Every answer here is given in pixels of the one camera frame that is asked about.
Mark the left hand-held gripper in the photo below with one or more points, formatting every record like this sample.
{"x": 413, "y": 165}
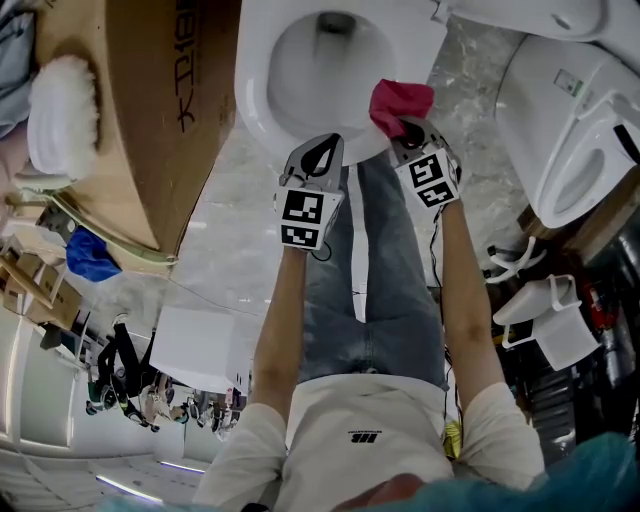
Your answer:
{"x": 302, "y": 210}

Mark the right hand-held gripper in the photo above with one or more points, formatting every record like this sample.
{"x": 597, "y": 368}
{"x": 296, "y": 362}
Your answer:
{"x": 430, "y": 180}

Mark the pink wiping cloth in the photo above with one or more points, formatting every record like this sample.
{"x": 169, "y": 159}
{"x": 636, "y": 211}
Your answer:
{"x": 400, "y": 102}

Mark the person's left forearm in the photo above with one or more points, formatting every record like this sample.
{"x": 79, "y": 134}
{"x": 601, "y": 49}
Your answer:
{"x": 285, "y": 325}

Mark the person's right forearm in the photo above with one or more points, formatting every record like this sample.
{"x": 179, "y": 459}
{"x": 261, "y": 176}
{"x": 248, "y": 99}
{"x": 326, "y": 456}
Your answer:
{"x": 465, "y": 300}

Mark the white smart toilet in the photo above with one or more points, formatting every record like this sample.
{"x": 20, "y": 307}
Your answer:
{"x": 540, "y": 125}

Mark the person's blue jeans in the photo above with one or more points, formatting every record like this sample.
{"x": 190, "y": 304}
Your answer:
{"x": 390, "y": 280}

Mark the large brown cardboard box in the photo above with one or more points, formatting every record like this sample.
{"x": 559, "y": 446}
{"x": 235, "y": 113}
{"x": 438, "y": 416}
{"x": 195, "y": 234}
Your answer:
{"x": 150, "y": 150}

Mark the dark wooden platform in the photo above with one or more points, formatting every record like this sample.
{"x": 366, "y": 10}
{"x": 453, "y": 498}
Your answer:
{"x": 590, "y": 235}

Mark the red fire extinguisher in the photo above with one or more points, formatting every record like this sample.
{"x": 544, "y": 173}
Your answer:
{"x": 594, "y": 300}

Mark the blue cloth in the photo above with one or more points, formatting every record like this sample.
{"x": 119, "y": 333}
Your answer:
{"x": 90, "y": 257}

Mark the white plastic bin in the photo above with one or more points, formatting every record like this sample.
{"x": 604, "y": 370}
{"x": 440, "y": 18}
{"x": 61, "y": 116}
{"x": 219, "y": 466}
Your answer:
{"x": 565, "y": 340}

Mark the white fluffy duster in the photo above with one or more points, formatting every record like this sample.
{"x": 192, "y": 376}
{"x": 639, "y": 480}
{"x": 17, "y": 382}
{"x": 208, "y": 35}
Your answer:
{"x": 62, "y": 120}

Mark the person's white shirt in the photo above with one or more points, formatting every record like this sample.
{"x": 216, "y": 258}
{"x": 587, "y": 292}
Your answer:
{"x": 365, "y": 420}

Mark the small grey device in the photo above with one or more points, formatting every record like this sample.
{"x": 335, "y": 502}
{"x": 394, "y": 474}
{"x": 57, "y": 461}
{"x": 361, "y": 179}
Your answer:
{"x": 55, "y": 220}

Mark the cream scrub brush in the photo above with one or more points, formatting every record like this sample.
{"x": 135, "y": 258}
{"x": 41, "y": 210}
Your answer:
{"x": 40, "y": 182}

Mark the pink bottle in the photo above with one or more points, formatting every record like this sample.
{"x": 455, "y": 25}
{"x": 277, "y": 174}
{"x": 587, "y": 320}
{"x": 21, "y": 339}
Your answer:
{"x": 10, "y": 160}

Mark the grey clothes pile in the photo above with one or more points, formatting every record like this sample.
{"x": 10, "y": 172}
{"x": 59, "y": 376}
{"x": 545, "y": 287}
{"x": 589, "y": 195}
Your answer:
{"x": 15, "y": 65}

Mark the ceiling light strip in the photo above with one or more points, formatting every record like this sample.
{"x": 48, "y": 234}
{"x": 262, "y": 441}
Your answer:
{"x": 127, "y": 489}
{"x": 182, "y": 467}

